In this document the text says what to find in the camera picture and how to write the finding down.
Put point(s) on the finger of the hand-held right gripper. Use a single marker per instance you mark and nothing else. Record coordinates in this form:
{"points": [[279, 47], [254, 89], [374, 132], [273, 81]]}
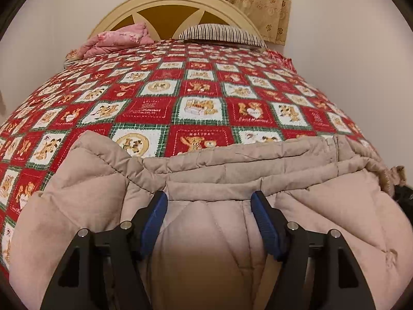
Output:
{"points": [[405, 195]]}

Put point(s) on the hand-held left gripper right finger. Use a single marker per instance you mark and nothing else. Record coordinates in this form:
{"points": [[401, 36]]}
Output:
{"points": [[264, 224]]}

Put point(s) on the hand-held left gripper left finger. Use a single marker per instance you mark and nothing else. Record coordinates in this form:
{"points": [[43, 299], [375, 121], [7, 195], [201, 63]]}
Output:
{"points": [[155, 219]]}

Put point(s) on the beige quilted puffer jacket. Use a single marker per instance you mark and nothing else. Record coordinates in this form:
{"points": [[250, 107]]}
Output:
{"points": [[209, 174]]}

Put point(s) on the red bear print bedspread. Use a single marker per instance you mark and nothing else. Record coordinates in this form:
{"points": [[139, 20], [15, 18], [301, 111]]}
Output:
{"points": [[200, 109]]}

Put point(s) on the red patterned cloth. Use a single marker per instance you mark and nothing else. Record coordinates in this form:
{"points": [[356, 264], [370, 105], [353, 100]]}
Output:
{"points": [[284, 61]]}

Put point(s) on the pink floral quilt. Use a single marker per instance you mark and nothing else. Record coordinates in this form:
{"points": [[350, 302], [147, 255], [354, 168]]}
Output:
{"points": [[116, 38]]}

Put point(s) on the striped pillow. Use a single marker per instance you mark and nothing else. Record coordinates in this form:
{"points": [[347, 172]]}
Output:
{"points": [[222, 34]]}

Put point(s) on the cream wooden bed headboard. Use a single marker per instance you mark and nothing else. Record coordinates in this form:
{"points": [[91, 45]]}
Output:
{"points": [[167, 13]]}

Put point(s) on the beige patterned window curtain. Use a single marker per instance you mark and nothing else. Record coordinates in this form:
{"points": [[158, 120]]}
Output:
{"points": [[264, 6]]}

